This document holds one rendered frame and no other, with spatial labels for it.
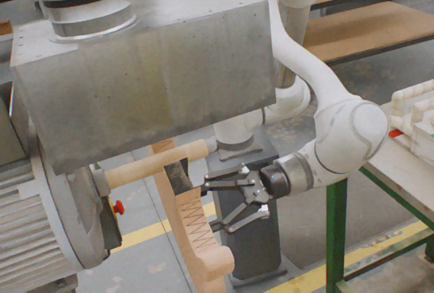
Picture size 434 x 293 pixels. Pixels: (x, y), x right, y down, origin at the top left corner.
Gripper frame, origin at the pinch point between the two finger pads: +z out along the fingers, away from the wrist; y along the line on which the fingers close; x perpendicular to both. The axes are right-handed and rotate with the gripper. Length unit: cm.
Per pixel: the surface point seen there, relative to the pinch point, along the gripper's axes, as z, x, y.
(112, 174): 13.4, 20.4, 4.9
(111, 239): 19.1, -16.4, 6.5
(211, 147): -4.2, 19.5, 4.0
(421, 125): -66, -6, 2
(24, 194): 25.2, 30.8, 1.4
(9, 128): 23.7, 37.9, 7.4
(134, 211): 10, -161, 66
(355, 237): -88, -120, -5
